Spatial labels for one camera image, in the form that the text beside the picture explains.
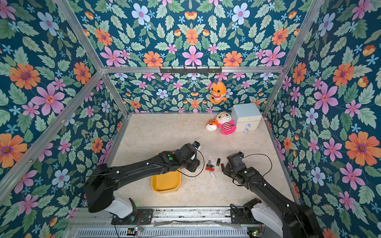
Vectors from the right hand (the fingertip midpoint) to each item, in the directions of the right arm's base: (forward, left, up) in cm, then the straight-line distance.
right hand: (226, 168), depth 85 cm
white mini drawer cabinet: (+33, -15, +9) cm, 37 cm away
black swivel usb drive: (+4, +10, -4) cm, 11 cm away
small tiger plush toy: (+32, +8, +2) cm, 33 cm away
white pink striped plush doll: (+33, -2, +3) cm, 33 cm away
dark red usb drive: (+3, +2, -4) cm, 5 cm away
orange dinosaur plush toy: (+43, +5, +22) cm, 49 cm away
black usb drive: (+6, +4, -4) cm, 9 cm away
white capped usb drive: (-2, +8, -5) cm, 9 cm away
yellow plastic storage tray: (-6, +36, -7) cm, 37 cm away
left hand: (+1, +17, +7) cm, 18 cm away
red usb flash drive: (+2, +10, -5) cm, 11 cm away
